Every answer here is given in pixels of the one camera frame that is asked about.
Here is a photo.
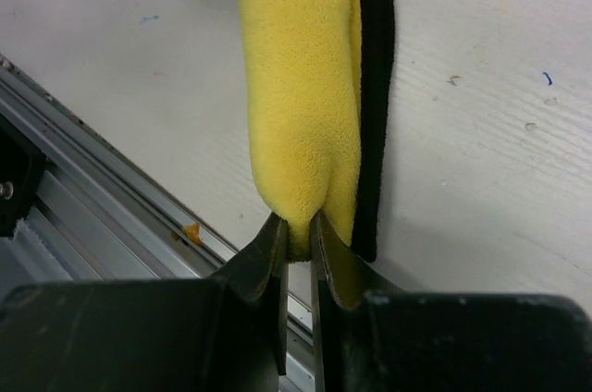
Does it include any aluminium mounting rail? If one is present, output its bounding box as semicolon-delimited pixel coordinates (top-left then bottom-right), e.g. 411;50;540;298
1;60;315;391

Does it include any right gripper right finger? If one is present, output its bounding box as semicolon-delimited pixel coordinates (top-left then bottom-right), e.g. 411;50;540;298
310;214;591;391

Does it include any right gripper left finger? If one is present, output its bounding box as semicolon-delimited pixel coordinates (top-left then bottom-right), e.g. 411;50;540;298
1;215;288;391

